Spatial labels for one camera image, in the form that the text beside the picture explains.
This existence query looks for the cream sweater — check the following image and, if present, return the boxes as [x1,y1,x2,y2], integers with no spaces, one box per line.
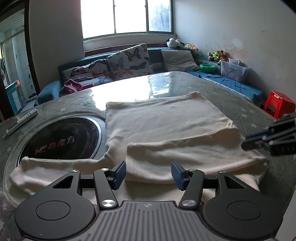
[9,92,269,201]

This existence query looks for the red plastic stool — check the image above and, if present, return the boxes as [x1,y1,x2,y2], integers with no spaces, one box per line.
[264,91,295,119]

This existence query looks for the round black induction cooktop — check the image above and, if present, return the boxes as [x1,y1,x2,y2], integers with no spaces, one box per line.
[16,115,106,165]

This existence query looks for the clear plastic storage box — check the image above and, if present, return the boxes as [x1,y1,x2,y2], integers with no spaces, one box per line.
[220,61,250,83]

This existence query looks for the blue corner sofa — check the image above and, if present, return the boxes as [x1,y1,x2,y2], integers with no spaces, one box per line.
[34,47,267,106]

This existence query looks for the green bowl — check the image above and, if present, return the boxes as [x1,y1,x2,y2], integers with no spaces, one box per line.
[199,64,216,73]

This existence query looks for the green plush toys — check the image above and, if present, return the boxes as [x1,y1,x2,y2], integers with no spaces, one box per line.
[208,50,227,62]

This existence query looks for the grey remote control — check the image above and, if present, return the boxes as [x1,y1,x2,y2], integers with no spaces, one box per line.
[6,108,38,136]

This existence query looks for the light blue patterned pillow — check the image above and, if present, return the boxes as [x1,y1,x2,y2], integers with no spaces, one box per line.
[80,76,113,86]

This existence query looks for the pink cloth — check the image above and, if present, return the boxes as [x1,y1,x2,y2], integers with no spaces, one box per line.
[59,79,94,96]

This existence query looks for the flat butterfly pillow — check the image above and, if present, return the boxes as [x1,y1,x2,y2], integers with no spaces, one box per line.
[62,59,108,82]

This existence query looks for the grey cushion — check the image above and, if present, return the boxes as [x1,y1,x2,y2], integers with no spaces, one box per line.
[161,50,200,72]

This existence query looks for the blue cabinet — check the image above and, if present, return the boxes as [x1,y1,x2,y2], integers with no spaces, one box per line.
[5,80,25,114]

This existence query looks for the upright butterfly pillow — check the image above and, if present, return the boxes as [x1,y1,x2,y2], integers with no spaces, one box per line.
[106,43,154,80]

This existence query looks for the panda plush toy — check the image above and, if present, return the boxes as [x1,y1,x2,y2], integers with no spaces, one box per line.
[166,38,185,49]

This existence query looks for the window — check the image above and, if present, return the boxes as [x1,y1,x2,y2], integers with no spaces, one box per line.
[81,0,173,40]

